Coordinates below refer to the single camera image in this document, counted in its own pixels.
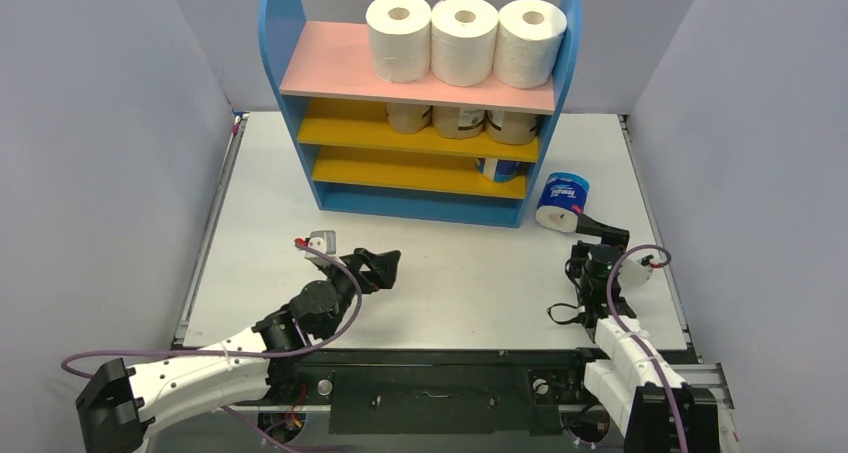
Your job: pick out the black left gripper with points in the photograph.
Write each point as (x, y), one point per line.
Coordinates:
(381, 269)

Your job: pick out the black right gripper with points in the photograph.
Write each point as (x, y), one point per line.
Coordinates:
(607, 235)

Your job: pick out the blue shelf with coloured boards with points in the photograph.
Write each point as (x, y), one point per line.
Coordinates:
(332, 103)

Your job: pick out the blue roll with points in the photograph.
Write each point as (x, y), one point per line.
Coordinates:
(498, 170)
(562, 201)

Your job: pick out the brown printed paper roll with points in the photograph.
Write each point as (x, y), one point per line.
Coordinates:
(407, 118)

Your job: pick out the white roll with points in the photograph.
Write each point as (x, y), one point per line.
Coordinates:
(463, 41)
(399, 38)
(529, 36)

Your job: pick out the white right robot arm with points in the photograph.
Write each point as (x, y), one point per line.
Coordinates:
(642, 370)

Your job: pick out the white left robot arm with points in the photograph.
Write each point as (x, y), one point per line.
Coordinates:
(133, 396)

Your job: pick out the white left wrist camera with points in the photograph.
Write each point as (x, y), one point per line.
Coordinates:
(318, 246)

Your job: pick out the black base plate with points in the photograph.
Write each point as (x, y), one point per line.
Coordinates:
(482, 392)

